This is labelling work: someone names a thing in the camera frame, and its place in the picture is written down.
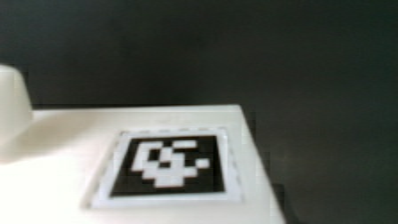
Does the white drawer tray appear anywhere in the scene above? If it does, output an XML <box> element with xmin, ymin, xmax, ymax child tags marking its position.
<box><xmin>0</xmin><ymin>65</ymin><xmax>287</xmax><ymax>224</ymax></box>

